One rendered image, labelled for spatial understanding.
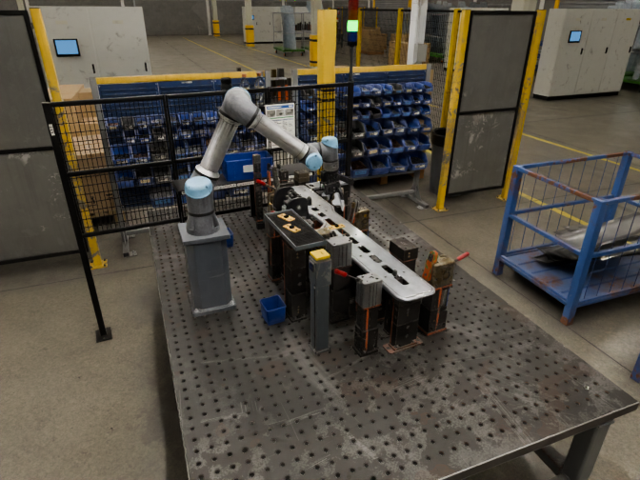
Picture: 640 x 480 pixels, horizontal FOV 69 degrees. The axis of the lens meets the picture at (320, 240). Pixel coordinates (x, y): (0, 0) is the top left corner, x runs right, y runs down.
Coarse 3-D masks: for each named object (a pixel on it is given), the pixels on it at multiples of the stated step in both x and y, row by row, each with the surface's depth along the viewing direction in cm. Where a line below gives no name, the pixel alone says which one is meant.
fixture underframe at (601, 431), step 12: (612, 420) 182; (588, 432) 184; (600, 432) 182; (576, 444) 191; (588, 444) 185; (600, 444) 187; (540, 456) 213; (552, 456) 208; (576, 456) 192; (588, 456) 187; (552, 468) 207; (564, 468) 199; (576, 468) 193; (588, 468) 192
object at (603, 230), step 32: (576, 160) 372; (512, 192) 360; (544, 192) 377; (576, 192) 306; (608, 192) 403; (608, 224) 361; (512, 256) 389; (544, 256) 382; (576, 256) 344; (608, 256) 333; (544, 288) 344; (576, 288) 317; (608, 288) 346
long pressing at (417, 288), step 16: (304, 192) 285; (320, 208) 263; (368, 240) 227; (352, 256) 212; (368, 256) 212; (384, 256) 213; (368, 272) 200; (384, 272) 200; (400, 272) 200; (384, 288) 190; (400, 288) 189; (416, 288) 189; (432, 288) 190
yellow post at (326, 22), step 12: (324, 12) 299; (324, 24) 301; (324, 36) 305; (324, 48) 308; (324, 60) 311; (324, 72) 315; (324, 96) 322; (324, 108) 325; (324, 120) 329; (324, 132) 333
